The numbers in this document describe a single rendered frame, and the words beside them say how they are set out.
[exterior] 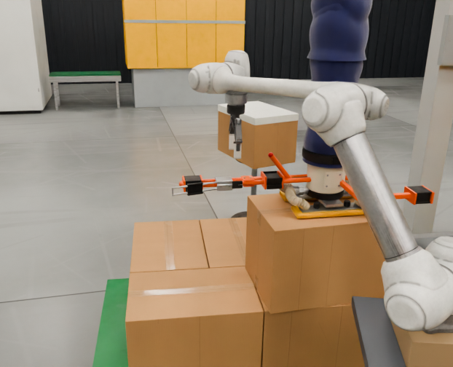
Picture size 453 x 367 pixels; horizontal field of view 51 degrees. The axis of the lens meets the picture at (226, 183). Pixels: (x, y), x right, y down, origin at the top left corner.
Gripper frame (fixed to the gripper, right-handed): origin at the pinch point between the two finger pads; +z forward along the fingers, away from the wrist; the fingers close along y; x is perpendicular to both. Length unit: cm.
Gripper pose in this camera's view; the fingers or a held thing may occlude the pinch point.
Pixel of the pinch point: (234, 151)
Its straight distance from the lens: 202.7
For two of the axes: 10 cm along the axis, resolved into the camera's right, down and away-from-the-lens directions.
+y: -1.4, -3.5, 9.3
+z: -0.2, 9.4, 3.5
